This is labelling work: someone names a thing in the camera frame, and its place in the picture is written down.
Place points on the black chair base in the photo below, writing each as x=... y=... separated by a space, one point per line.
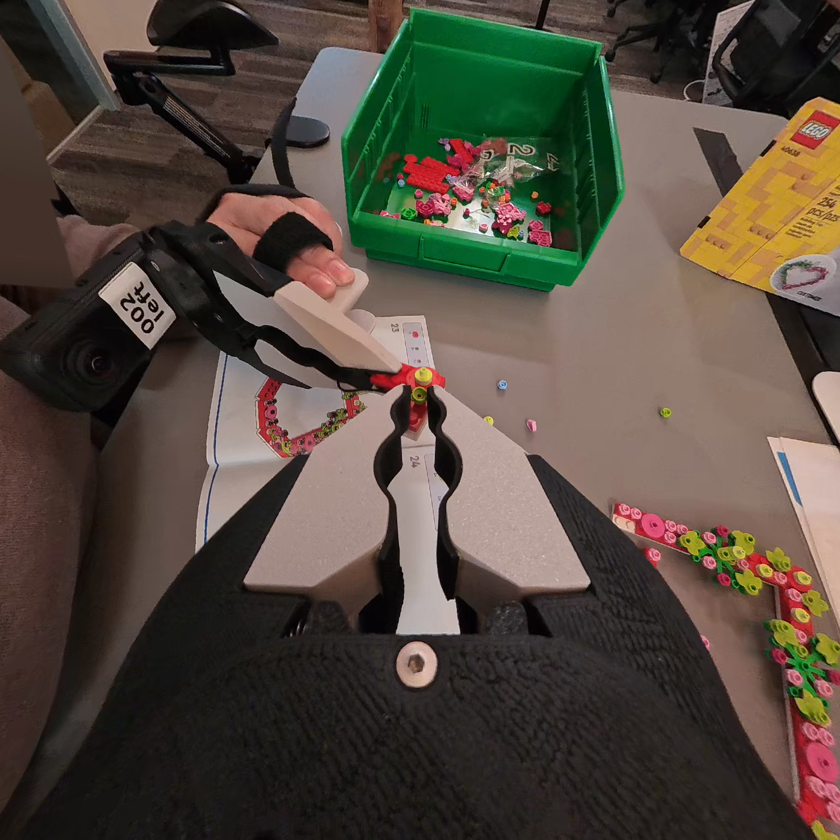
x=649 y=33

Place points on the red lego bracket piece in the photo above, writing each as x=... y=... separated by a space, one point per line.
x=401 y=379

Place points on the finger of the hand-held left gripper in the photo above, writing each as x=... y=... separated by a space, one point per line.
x=341 y=331
x=295 y=364

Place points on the white paper sheets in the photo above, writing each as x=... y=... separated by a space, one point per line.
x=817 y=499

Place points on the white paper sign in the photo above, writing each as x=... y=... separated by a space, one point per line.
x=728 y=46

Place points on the red lego heart section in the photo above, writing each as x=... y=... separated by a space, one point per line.
x=728 y=558

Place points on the lego instruction booklet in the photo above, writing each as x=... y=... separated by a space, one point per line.
x=243 y=485

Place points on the crumpled clear plastic bag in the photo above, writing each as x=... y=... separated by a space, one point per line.
x=518 y=164

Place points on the black office chair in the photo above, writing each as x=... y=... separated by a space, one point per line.
x=203 y=23
x=781 y=46

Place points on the person's left hand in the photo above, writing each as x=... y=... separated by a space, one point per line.
x=262 y=220

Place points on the pile of loose lego pieces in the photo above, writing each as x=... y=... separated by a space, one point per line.
x=426 y=174

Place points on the yellow lego box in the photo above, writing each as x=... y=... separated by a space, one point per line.
x=774 y=210

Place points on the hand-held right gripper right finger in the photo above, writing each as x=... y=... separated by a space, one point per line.
x=518 y=525

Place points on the wooden post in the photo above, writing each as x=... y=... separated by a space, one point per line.
x=387 y=26

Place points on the white rounded object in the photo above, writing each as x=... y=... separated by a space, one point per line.
x=828 y=403

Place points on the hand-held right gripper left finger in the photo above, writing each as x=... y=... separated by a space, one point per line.
x=315 y=525

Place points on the green plastic bin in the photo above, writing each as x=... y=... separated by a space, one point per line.
x=459 y=259

